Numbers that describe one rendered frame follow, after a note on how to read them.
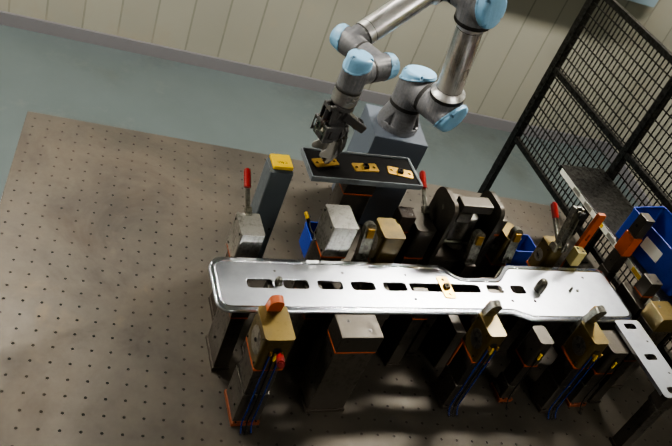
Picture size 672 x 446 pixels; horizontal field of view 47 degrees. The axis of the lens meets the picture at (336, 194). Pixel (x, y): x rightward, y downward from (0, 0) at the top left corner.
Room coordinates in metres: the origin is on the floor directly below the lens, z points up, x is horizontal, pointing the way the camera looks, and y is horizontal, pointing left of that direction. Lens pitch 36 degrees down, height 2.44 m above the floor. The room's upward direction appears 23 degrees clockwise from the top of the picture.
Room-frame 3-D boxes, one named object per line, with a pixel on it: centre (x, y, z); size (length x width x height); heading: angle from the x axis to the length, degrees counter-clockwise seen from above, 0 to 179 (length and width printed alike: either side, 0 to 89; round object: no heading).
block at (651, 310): (2.02, -1.12, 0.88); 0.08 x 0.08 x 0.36; 30
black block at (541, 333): (1.74, -0.74, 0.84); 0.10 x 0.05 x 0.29; 30
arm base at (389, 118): (2.38, -0.10, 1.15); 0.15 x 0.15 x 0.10
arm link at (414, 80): (2.38, -0.11, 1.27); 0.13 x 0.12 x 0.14; 57
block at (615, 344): (1.86, -0.98, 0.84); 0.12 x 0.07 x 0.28; 30
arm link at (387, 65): (1.96, 0.04, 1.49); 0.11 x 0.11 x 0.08; 57
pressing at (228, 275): (1.75, -0.40, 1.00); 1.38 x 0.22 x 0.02; 120
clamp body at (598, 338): (1.78, -0.87, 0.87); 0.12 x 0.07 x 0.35; 30
